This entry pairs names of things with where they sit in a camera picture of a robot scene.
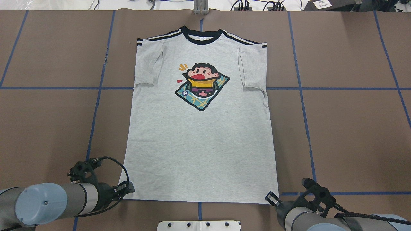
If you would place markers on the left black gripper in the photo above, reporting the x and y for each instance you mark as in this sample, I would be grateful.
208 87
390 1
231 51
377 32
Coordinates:
106 193

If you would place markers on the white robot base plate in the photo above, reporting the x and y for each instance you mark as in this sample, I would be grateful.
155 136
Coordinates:
211 225

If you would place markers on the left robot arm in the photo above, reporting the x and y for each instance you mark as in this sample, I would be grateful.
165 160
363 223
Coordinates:
23 209

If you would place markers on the aluminium frame post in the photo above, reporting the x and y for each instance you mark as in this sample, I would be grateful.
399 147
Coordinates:
200 7

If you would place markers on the grey cartoon print t-shirt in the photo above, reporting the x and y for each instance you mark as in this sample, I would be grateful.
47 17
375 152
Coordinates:
200 126

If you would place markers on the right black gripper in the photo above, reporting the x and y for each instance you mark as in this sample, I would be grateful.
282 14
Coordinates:
282 207

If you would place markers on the black box with label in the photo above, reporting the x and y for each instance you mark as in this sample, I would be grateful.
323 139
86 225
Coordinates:
330 5

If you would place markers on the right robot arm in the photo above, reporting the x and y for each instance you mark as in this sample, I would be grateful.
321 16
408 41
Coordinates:
303 215

